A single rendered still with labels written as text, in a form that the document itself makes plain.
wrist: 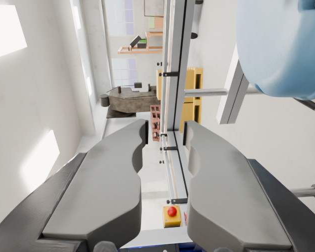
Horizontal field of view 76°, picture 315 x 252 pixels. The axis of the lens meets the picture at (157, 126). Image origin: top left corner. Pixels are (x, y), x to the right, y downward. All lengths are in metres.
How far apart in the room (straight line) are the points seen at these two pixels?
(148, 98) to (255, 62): 6.66
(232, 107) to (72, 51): 5.16
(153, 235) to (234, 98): 0.96
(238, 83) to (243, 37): 1.16
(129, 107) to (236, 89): 5.78
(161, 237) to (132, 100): 6.11
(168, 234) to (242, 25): 0.82
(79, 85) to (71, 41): 1.16
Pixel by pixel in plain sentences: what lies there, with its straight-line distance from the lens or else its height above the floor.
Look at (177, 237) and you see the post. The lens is 0.91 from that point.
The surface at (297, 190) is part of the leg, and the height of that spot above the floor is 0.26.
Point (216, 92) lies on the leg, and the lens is 1.37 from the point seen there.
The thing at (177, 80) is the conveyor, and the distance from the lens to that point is 1.20.
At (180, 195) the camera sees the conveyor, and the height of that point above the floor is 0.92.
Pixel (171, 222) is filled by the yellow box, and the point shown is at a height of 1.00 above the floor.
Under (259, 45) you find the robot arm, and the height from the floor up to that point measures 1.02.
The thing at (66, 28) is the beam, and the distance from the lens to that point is 6.05.
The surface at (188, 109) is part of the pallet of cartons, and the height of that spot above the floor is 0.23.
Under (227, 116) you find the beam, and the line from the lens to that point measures 1.50.
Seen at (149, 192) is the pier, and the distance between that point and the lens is 4.58.
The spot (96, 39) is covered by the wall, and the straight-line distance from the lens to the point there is 9.09.
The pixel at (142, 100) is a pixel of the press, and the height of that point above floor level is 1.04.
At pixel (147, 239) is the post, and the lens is 0.91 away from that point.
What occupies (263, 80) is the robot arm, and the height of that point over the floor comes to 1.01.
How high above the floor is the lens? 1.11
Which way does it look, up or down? 4 degrees down
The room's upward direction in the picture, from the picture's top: 93 degrees counter-clockwise
